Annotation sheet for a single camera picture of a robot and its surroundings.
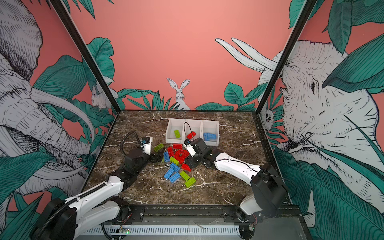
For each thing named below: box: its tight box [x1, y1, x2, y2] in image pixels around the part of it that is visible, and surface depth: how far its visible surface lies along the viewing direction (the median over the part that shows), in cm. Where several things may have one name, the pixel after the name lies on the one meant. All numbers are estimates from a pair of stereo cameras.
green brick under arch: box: [170, 156, 180, 165], surface depth 93 cm
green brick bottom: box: [184, 177, 197, 188], surface depth 85 cm
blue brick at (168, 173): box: [163, 167, 175, 179], surface depth 88 cm
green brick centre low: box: [180, 170, 191, 181], surface depth 88 cm
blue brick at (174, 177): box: [168, 172, 181, 183], surface depth 87 cm
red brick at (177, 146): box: [172, 143, 183, 149], surface depth 101 cm
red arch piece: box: [174, 149, 189, 164], surface depth 95 cm
